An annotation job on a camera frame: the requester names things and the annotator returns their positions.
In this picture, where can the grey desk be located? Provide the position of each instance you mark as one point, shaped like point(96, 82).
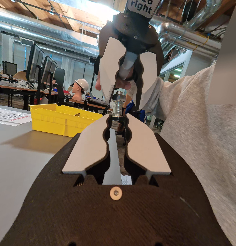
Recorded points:
point(14, 163)

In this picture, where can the mannequin head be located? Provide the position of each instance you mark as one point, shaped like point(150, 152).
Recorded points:
point(76, 92)

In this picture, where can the person's right forearm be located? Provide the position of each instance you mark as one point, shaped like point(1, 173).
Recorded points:
point(177, 92)

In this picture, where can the laminated paper sheet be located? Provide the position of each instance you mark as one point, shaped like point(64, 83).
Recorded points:
point(10, 116)

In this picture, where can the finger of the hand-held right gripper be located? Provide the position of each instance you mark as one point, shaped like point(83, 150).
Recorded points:
point(149, 76)
point(109, 67)

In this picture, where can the steel bolt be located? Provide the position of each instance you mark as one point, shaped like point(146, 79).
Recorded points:
point(118, 108)

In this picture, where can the small black monitor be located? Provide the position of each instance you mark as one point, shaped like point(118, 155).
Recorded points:
point(9, 68)

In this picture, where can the black flat monitor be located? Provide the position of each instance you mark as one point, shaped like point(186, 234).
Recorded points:
point(60, 76)

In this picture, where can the steel hex nut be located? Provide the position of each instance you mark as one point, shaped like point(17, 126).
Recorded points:
point(118, 98)

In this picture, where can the yellow plastic bin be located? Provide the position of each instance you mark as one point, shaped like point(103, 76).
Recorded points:
point(52, 125)

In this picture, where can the blue jacket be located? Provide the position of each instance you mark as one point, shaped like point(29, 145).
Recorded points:
point(142, 115)

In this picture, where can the wooden office desk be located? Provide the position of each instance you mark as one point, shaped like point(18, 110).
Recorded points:
point(18, 87)

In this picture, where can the person's light sweater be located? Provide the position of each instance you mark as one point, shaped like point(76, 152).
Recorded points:
point(206, 163)

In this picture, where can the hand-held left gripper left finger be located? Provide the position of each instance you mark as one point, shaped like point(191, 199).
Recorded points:
point(87, 151)

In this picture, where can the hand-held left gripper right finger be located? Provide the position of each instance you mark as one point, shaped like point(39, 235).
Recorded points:
point(148, 151)

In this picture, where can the person's right hand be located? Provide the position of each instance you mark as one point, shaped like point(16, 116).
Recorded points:
point(123, 84)

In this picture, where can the white hard hat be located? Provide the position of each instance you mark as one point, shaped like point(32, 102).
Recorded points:
point(82, 83)

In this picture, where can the brown document board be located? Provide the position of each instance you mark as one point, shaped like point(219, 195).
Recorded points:
point(20, 75)

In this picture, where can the dark computer monitor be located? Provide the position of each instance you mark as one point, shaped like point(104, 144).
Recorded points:
point(48, 70)
point(34, 63)

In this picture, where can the silver ventilation duct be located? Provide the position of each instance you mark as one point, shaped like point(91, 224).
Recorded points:
point(187, 38)
point(43, 28)

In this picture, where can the dark duffel bag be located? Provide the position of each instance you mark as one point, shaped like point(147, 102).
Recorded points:
point(98, 101)

